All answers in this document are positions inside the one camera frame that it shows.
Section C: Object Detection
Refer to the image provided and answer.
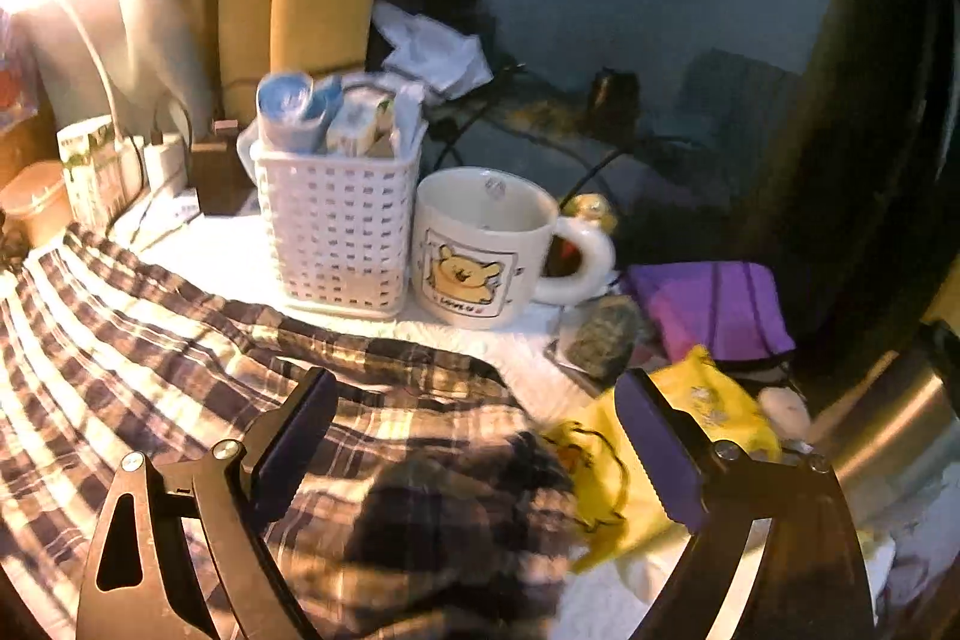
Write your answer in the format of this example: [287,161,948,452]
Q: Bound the speckled grey pouch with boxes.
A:
[559,302,653,382]

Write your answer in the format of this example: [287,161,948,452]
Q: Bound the plaid pants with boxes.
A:
[0,224,601,640]

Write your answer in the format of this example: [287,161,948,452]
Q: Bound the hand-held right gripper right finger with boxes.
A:
[613,368,878,640]

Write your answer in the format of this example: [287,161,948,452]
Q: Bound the yellow printed bag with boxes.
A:
[540,345,785,573]

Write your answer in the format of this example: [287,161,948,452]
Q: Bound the white bear print mug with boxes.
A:
[411,166,616,330]

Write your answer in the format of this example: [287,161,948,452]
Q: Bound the steel thermos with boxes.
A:
[810,321,960,528]

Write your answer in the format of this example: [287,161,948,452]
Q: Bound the grey curtain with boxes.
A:
[15,0,235,161]

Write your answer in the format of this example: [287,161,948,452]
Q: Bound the white textured tablecloth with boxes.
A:
[112,212,751,640]

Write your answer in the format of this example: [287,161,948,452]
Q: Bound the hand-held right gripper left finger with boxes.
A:
[75,366,338,640]

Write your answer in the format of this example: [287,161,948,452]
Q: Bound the small pale printed carton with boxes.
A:
[326,89,398,157]

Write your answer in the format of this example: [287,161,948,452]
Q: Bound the white perforated plastic basket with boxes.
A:
[238,139,421,320]

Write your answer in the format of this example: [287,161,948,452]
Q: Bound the blue wrapped roll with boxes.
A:
[257,70,346,154]

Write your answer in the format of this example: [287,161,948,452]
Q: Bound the white plug charger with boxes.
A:
[142,131,187,195]

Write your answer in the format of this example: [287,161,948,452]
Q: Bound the tan lidded food container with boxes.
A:
[0,162,72,247]

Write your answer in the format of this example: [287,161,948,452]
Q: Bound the crumpled white paper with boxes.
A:
[371,0,494,97]

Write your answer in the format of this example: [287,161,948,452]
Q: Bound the dark bottle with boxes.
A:
[589,70,642,142]

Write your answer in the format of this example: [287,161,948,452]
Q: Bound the small yellow figurine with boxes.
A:
[562,194,617,236]

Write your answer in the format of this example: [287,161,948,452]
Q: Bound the white green milk carton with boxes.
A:
[58,115,125,232]

